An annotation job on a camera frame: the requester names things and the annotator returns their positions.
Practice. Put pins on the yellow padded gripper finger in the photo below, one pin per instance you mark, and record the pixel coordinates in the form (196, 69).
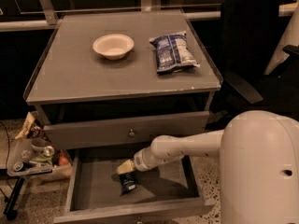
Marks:
(126, 167)

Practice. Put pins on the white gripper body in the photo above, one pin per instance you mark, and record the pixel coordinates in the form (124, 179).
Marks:
(140, 161)

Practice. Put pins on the dark blue rxbar wrapper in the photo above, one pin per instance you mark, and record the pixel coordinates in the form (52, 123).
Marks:
(127, 182)

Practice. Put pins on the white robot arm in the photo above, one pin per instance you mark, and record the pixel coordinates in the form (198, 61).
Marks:
(258, 150)

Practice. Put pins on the round metal drawer knob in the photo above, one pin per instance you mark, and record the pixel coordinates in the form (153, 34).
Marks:
(131, 133)

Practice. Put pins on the grey top drawer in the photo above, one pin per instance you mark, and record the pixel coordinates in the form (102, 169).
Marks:
(111, 132)

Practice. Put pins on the open grey middle drawer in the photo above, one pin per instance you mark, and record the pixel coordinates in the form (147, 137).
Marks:
(94, 195)

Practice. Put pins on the grey wooden drawer cabinet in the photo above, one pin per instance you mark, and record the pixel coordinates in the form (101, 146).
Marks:
(75, 84)

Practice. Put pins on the red apple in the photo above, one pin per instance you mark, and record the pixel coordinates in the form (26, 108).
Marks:
(63, 160)

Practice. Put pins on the silver can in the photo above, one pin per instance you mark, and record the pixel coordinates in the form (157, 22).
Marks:
(49, 151)

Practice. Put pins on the clear plastic bin of items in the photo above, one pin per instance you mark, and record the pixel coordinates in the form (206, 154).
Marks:
(30, 163)

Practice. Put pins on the blue white chip bag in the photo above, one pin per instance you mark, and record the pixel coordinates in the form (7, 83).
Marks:
(172, 54)

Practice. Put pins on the yellow snack bag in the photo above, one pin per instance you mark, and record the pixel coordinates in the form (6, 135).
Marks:
(29, 120)

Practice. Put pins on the white paper bowl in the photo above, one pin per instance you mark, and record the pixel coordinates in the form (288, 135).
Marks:
(113, 47)

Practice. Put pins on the black folding stand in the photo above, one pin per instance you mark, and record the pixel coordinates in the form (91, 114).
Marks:
(9, 210)

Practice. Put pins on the black office chair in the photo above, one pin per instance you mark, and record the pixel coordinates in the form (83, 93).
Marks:
(249, 36)

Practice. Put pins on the metal railing bar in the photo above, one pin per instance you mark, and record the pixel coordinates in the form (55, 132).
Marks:
(10, 26)

